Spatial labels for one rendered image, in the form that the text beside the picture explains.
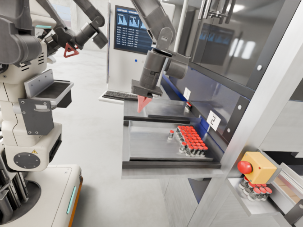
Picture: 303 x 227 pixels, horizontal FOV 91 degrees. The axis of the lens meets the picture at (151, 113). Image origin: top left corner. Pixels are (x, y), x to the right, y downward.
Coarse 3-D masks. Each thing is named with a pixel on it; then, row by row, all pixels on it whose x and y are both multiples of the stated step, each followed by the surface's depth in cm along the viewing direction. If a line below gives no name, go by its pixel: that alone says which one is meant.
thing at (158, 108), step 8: (152, 104) 107; (160, 104) 110; (168, 104) 112; (176, 104) 115; (184, 104) 116; (152, 112) 97; (160, 112) 98; (168, 112) 100; (176, 112) 102; (184, 112) 105; (192, 120) 92; (200, 120) 93
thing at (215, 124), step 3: (210, 111) 71; (210, 114) 70; (213, 114) 68; (210, 117) 70; (213, 117) 68; (216, 117) 66; (207, 120) 72; (210, 120) 70; (216, 120) 66; (219, 120) 64; (210, 123) 70; (213, 123) 68; (216, 123) 65; (213, 126) 67; (216, 126) 65
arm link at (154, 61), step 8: (152, 48) 44; (152, 56) 42; (160, 56) 42; (168, 56) 43; (144, 64) 45; (152, 64) 43; (160, 64) 43; (168, 64) 44; (152, 72) 45; (160, 72) 45
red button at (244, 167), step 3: (240, 162) 47; (243, 162) 46; (246, 162) 46; (240, 165) 47; (243, 165) 46; (246, 165) 46; (249, 165) 46; (240, 168) 47; (243, 168) 46; (246, 168) 45; (249, 168) 45; (240, 171) 47; (243, 171) 46; (246, 171) 45; (249, 171) 45
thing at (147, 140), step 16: (144, 128) 78; (160, 128) 81; (176, 128) 83; (144, 144) 67; (160, 144) 69; (176, 144) 71; (144, 160) 56; (160, 160) 57; (176, 160) 58; (192, 160) 60; (208, 160) 61
